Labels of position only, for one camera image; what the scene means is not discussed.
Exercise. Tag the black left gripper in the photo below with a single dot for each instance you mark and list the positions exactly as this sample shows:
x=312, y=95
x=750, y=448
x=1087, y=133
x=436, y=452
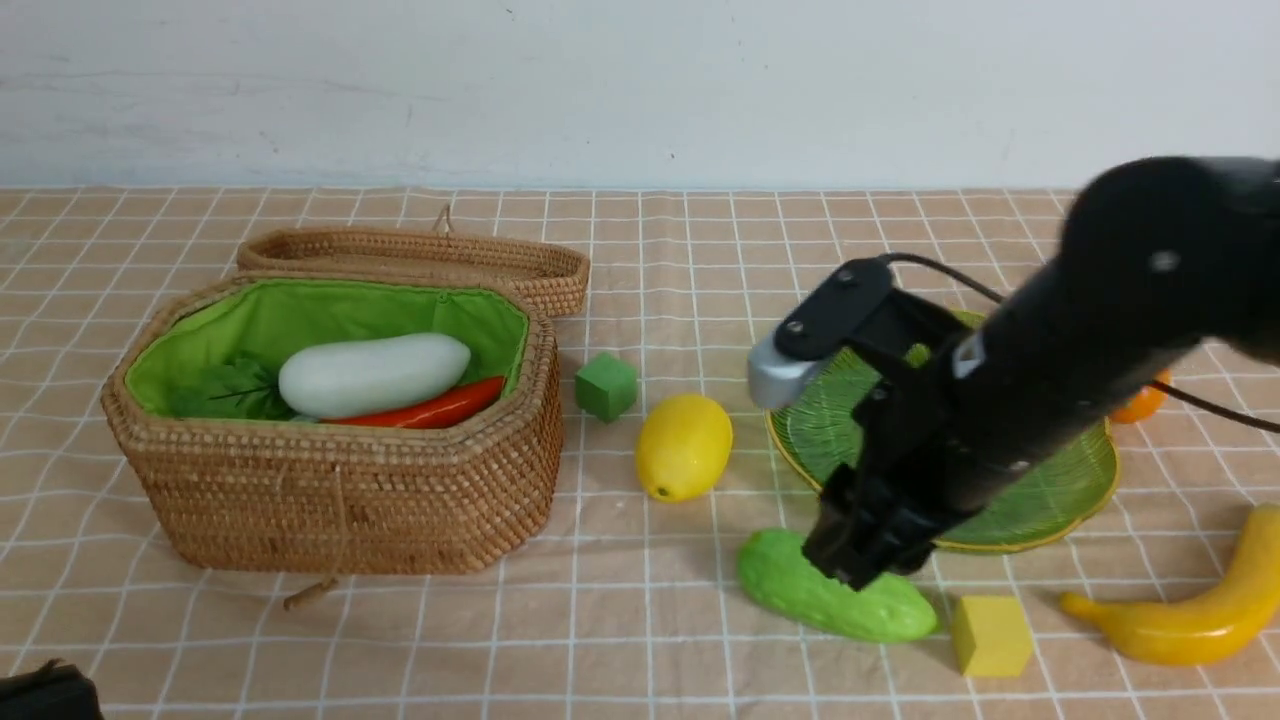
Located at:
x=52, y=691

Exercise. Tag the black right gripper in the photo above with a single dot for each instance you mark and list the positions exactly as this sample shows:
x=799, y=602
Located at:
x=914, y=478

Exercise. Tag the green plastic cucumber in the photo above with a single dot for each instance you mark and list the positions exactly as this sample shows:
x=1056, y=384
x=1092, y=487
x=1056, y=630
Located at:
x=774, y=574

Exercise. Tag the yellow plastic lemon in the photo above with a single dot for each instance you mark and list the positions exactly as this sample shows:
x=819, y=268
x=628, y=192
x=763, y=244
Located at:
x=683, y=448

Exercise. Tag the orange plastic mango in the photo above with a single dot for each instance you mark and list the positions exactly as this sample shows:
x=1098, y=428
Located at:
x=1146, y=402

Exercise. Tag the yellow plastic banana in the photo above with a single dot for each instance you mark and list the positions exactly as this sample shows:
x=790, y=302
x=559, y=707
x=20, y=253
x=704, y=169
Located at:
x=1205, y=629

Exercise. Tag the white plastic radish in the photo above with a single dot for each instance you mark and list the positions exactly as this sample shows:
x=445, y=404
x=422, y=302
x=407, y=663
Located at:
x=330, y=381

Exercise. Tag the orange plastic carrot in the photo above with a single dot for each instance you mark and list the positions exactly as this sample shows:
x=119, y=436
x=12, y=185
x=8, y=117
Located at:
x=448, y=410

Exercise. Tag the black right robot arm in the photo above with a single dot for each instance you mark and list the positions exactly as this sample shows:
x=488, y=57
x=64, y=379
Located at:
x=1155, y=257

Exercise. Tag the green glass leaf plate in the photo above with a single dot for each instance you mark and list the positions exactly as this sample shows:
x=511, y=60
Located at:
x=817, y=433

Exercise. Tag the yellow foam cube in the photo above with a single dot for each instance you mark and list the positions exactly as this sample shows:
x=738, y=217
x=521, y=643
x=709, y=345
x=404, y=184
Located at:
x=991, y=636

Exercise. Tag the checkered beige tablecloth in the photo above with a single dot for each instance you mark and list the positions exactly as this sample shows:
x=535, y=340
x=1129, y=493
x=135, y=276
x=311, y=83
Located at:
x=625, y=607

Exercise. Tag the green foam cube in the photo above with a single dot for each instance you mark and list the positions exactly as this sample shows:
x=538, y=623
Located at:
x=606, y=387

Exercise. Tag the woven rattan basket lid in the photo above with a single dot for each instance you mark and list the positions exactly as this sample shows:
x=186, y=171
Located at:
x=549, y=276

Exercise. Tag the woven rattan basket green lining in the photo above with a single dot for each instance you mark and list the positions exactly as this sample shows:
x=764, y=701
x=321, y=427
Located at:
x=241, y=481

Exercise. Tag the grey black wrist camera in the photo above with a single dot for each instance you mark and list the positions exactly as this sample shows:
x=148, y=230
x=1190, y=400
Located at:
x=849, y=309

